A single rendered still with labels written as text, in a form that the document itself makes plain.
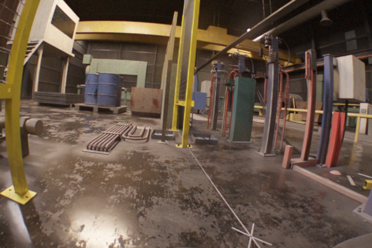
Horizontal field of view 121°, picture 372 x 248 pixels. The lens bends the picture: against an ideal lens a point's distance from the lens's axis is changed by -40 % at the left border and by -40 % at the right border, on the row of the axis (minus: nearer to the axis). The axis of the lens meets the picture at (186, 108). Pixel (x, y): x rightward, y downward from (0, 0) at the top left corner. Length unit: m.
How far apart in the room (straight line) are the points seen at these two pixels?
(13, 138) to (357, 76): 2.20
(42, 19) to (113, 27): 6.95
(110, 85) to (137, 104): 0.92
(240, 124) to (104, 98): 3.51
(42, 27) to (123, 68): 5.57
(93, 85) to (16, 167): 4.52
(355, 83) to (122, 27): 14.00
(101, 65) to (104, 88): 6.97
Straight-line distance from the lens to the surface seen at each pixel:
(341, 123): 1.73
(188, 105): 1.59
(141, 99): 4.37
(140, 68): 10.94
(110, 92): 4.68
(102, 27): 14.80
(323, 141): 1.66
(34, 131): 1.17
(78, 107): 4.91
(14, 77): 0.74
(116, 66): 11.33
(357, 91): 1.76
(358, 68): 1.83
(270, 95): 1.69
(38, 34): 9.01
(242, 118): 2.14
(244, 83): 2.16
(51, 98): 5.61
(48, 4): 9.50
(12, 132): 0.76
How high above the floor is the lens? 0.42
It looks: 2 degrees down
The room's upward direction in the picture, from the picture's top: 5 degrees clockwise
